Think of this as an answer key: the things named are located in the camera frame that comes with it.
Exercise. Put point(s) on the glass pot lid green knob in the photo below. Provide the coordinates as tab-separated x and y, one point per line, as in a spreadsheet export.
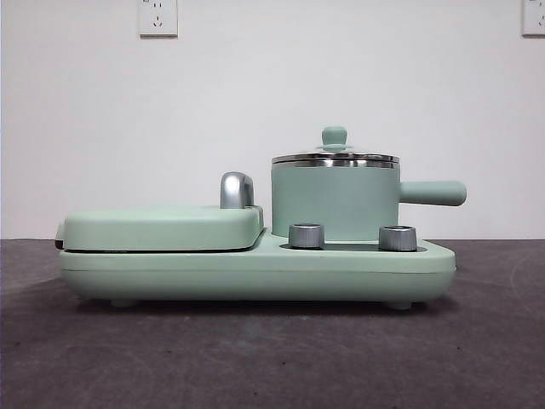
336	136

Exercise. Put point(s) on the silver control knob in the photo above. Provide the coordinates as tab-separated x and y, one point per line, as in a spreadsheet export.
397	237
306	235

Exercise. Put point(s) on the mint green breakfast maker base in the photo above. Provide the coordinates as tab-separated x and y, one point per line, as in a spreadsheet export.
255	277

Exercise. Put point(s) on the mint green hinged griddle cover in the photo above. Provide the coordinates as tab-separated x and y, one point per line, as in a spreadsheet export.
162	228

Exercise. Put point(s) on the white wall socket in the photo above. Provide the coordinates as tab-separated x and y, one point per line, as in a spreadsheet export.
535	19
158	19

